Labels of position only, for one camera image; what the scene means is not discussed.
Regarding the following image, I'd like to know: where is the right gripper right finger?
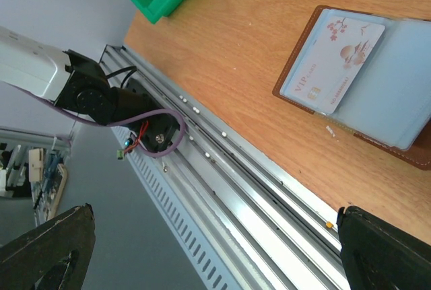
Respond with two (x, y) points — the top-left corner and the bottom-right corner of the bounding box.
(337, 206), (430, 289)

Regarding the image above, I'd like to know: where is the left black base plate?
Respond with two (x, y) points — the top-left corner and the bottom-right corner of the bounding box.
(125, 79), (180, 153)

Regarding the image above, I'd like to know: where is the white VIP cherry blossom card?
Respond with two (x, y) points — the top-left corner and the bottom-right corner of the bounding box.
(280, 15), (386, 114)

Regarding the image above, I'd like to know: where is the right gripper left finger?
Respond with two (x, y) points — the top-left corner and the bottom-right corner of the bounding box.
(1, 203), (96, 289)

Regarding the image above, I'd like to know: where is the aluminium frame rail front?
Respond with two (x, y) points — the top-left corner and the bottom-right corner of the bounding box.
(101, 46), (349, 289)

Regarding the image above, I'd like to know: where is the grey slotted cable duct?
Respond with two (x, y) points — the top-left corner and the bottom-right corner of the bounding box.
(110, 124), (243, 290)

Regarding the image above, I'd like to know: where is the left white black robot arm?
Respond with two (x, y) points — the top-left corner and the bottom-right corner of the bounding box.
(1, 28), (152, 126)

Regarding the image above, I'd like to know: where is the cluttered shelf in background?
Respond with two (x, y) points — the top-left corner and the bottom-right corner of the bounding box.
(1, 128), (71, 231)

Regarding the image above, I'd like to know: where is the left controller board with leds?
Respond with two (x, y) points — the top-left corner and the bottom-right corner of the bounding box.
(117, 137), (138, 160)

